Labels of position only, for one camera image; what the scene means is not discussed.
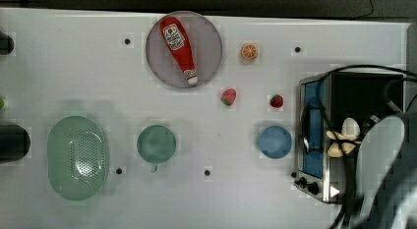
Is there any green mug with handle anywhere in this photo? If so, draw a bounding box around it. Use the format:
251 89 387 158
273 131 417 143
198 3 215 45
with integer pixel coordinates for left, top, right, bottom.
137 125 177 173

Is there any grey round plate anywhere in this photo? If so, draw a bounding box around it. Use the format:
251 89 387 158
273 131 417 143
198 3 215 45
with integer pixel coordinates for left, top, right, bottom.
145 12 222 88

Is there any green oval colander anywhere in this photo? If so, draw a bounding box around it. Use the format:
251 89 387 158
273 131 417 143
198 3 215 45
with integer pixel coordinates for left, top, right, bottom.
47 116 109 200

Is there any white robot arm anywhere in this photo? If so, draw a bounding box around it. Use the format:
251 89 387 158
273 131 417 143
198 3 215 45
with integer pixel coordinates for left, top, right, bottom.
351 112 417 229

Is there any red plush ketchup bottle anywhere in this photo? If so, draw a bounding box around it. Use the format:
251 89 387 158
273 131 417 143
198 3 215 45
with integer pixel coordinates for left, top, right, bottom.
159 17 199 86

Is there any small toy strawberry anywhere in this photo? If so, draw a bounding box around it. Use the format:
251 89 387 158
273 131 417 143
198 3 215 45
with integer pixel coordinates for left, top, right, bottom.
269 94 284 108

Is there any peeled toy banana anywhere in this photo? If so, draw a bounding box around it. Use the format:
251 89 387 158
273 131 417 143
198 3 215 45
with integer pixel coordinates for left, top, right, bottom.
326 117 361 158

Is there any black cup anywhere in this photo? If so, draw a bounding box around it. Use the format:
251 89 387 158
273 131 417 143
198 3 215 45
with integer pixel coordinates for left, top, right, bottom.
0 31 15 55

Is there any black frying pan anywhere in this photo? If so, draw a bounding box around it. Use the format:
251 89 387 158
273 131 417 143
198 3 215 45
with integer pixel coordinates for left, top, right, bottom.
0 125 30 163

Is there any small green toy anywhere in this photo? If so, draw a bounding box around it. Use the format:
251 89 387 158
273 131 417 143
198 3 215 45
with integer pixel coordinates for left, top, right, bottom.
0 98 5 109

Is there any toy orange half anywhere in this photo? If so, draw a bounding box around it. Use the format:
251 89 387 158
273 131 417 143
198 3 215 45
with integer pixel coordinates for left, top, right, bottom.
241 43 258 60

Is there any toy toaster oven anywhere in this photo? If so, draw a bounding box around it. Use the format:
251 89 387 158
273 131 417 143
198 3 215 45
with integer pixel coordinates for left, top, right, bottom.
296 72 404 204

